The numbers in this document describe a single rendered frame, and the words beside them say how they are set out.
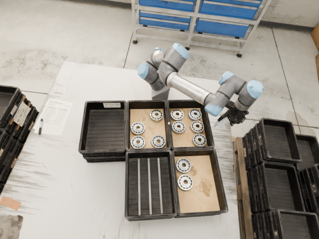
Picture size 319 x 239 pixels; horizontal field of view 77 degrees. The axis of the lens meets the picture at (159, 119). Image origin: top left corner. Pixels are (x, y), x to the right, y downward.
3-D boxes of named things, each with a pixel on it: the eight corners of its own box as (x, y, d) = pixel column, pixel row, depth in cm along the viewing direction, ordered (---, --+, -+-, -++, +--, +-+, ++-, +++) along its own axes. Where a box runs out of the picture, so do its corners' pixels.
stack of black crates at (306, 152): (276, 141, 231) (288, 132, 211) (301, 144, 232) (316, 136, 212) (283, 176, 211) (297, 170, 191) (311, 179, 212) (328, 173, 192)
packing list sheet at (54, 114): (47, 98, 173) (46, 97, 172) (74, 101, 173) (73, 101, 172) (31, 132, 156) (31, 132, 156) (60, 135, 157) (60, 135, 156)
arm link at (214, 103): (147, 75, 120) (213, 113, 92) (158, 59, 120) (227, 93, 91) (157, 83, 130) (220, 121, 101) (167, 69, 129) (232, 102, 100)
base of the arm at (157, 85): (153, 79, 179) (145, 73, 173) (167, 73, 171) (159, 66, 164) (152, 93, 172) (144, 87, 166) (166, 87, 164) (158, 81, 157)
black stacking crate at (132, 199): (126, 157, 141) (126, 151, 131) (169, 155, 143) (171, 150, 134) (126, 220, 121) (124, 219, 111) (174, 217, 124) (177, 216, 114)
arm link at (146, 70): (144, 81, 170) (133, 72, 160) (153, 68, 169) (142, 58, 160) (151, 85, 161) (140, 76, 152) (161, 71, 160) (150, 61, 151)
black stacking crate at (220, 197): (169, 155, 144) (171, 150, 134) (210, 154, 146) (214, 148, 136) (175, 217, 124) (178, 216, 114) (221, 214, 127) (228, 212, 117)
